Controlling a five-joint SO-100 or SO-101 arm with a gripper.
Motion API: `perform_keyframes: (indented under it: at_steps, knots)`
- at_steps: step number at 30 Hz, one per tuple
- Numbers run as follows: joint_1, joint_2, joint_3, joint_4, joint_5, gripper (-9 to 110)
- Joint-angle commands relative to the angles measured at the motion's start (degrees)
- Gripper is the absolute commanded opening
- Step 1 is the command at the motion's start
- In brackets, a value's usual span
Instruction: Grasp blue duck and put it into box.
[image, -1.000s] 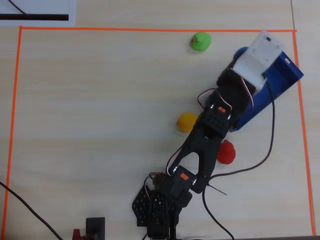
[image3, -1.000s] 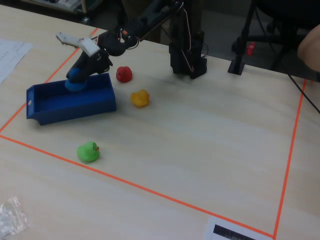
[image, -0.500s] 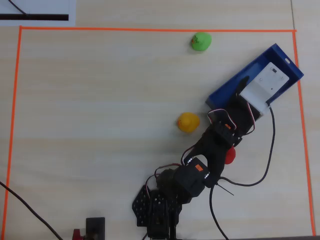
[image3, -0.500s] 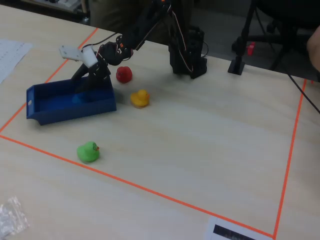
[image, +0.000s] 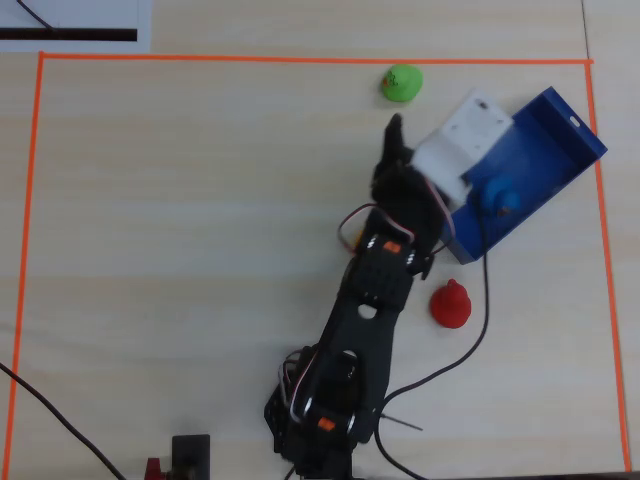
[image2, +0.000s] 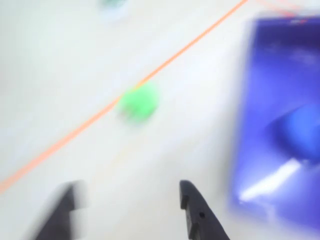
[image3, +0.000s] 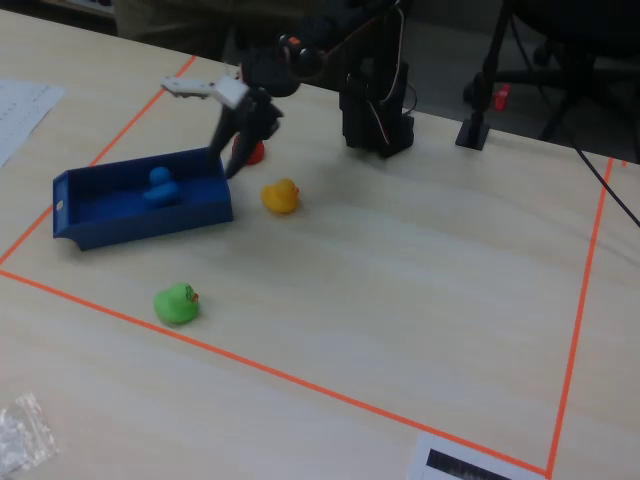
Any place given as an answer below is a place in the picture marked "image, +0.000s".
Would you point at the orange tape strip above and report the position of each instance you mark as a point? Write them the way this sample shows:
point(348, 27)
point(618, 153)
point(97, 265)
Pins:
point(24, 240)
point(607, 260)
point(320, 59)

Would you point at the thin black zip tie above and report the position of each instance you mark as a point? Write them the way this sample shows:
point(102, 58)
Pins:
point(402, 421)

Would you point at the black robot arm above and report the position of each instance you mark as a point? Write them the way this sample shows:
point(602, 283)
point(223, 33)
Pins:
point(360, 330)

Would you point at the green rubber duck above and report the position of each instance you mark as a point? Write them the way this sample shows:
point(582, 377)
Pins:
point(402, 84)

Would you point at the blue plastic box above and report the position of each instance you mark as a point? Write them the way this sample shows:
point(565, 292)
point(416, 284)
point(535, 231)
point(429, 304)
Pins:
point(542, 165)

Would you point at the blue rubber duck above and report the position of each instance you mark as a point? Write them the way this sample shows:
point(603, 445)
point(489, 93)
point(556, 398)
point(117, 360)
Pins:
point(499, 195)

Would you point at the white paper with black bar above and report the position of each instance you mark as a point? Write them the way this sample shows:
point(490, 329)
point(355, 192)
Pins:
point(75, 22)

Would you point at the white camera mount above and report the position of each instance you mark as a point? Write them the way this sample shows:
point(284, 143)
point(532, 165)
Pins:
point(462, 135)

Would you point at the red rubber duck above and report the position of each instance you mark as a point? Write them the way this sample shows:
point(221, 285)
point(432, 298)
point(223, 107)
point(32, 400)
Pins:
point(451, 305)

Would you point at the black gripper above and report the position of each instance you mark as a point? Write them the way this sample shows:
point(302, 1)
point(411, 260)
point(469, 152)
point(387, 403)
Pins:
point(391, 151)

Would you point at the red clamp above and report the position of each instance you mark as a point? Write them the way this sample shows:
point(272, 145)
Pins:
point(154, 470)

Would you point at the small black red device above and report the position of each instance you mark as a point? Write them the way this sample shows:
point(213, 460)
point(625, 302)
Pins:
point(191, 457)

